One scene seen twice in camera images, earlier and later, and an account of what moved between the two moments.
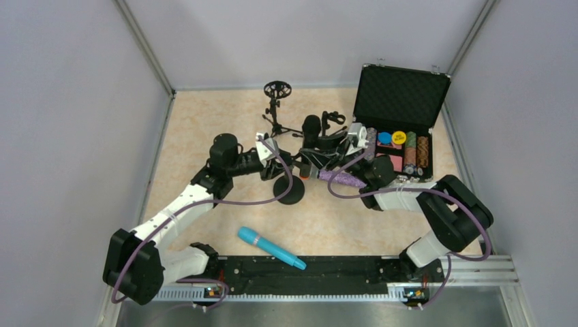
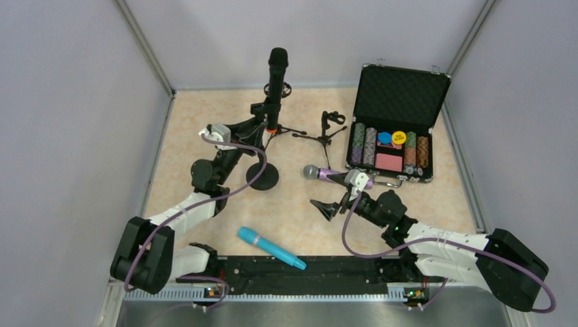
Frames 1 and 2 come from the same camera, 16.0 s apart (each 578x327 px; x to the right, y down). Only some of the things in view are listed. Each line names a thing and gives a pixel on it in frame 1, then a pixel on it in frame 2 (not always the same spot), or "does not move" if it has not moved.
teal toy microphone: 249,236 does not move
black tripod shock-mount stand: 277,89 does not move
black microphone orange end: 311,130 to 278,60
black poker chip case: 398,107 does not move
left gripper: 268,169 to 255,122
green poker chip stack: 410,148 does not move
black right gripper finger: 322,158 to 328,210
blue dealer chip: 384,137 does not move
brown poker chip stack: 422,151 does not move
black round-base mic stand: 296,193 to 270,176
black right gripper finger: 330,143 to 340,178
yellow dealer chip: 399,137 does not move
